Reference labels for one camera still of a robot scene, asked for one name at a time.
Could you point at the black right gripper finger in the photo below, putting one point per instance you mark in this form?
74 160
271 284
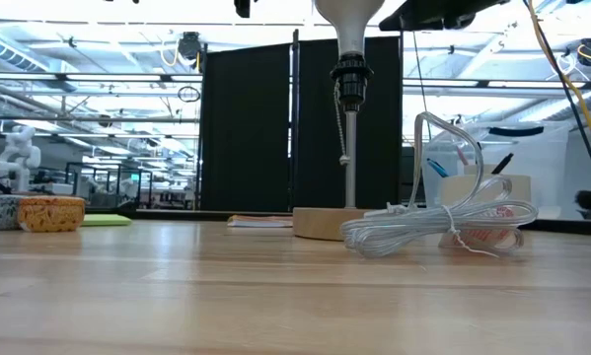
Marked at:
418 17

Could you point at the wooden base metal pole lamp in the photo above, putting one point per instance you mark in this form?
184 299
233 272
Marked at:
351 84

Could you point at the pink pen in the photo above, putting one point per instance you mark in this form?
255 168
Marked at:
462 156

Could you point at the blue pen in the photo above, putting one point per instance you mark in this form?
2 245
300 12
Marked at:
437 167

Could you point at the black marker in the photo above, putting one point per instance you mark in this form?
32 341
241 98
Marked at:
502 163

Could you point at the clear plastic storage bin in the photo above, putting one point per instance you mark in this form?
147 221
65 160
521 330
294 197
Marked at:
546 163

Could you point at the cream round pen organizer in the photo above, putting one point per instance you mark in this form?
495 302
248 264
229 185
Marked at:
521 192

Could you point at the pink spiral notebook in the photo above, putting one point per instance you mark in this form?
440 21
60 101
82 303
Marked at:
260 222

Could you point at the green sticky note pad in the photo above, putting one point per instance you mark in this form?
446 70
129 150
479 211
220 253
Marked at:
105 220

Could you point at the white robot figure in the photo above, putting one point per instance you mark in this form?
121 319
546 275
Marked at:
19 158

